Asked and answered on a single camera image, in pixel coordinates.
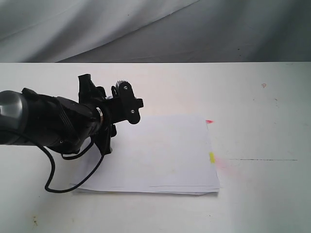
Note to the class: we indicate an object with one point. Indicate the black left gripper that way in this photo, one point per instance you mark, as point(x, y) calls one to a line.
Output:
point(91, 117)

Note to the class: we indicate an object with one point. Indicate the white dotted spray paint can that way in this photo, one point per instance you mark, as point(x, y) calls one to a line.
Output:
point(120, 83)

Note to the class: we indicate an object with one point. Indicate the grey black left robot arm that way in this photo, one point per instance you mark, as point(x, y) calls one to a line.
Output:
point(58, 123)

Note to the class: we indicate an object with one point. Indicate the white paper stack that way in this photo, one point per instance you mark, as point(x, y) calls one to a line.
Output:
point(160, 154)

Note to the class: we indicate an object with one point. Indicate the white backdrop cloth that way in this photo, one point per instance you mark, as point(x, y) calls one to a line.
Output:
point(154, 31)

